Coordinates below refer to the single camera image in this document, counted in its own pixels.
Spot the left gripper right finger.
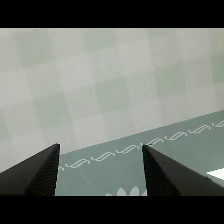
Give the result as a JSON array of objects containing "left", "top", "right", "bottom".
[{"left": 141, "top": 143, "right": 224, "bottom": 197}]

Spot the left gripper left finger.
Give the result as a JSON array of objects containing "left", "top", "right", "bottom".
[{"left": 0, "top": 143, "right": 61, "bottom": 197}]

